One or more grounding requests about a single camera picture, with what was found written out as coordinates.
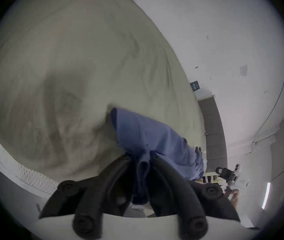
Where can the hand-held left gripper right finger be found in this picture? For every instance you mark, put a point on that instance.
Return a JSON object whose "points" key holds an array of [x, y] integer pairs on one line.
{"points": [[172, 189]]}

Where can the grey padded headboard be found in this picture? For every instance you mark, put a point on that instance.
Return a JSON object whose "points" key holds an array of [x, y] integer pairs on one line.
{"points": [[213, 134]]}

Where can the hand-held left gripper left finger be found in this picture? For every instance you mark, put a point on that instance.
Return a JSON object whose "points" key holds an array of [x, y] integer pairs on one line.
{"points": [[107, 184]]}

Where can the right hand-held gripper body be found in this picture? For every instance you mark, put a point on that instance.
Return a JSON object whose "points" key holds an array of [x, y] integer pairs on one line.
{"points": [[240, 180]]}

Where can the small dark wall sign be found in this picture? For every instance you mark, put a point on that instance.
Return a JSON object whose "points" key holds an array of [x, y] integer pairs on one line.
{"points": [[195, 86]]}

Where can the person's right hand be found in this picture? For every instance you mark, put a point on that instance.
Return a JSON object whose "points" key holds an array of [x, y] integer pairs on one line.
{"points": [[235, 197]]}

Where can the bed with beige sheet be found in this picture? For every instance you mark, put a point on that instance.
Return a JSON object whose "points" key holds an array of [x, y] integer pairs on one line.
{"points": [[69, 59]]}

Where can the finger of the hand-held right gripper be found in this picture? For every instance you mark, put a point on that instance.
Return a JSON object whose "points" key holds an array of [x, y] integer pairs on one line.
{"points": [[224, 173]]}

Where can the blue garment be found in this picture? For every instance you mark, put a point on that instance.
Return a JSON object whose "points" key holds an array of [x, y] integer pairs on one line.
{"points": [[144, 131]]}

